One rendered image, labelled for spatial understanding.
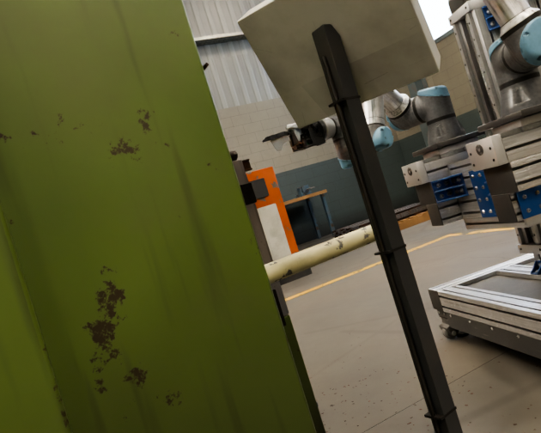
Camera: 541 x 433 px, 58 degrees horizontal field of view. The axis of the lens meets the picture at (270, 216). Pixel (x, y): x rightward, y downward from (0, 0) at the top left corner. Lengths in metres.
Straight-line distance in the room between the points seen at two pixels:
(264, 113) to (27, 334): 9.53
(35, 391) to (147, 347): 0.21
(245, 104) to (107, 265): 9.25
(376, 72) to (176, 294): 0.61
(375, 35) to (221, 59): 9.21
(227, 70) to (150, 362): 9.43
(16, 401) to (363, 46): 0.87
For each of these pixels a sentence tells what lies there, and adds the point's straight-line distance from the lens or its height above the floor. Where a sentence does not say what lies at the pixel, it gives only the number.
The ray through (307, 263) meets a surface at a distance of 1.14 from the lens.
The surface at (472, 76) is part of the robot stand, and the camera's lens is 2.03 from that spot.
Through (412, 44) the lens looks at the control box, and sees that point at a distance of 1.07.
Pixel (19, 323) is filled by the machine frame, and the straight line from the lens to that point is 0.76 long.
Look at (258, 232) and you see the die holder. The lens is 1.35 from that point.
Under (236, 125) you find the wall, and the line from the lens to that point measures 9.85.
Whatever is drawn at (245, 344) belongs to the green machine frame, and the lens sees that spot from 0.98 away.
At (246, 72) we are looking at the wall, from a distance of 10.31.
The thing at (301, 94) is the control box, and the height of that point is 0.98.
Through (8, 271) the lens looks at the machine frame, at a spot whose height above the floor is 0.78.
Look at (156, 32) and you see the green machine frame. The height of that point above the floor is 1.15.
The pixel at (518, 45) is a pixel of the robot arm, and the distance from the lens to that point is 1.59.
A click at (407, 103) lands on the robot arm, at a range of 2.16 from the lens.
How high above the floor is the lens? 0.74
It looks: level
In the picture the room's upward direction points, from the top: 17 degrees counter-clockwise
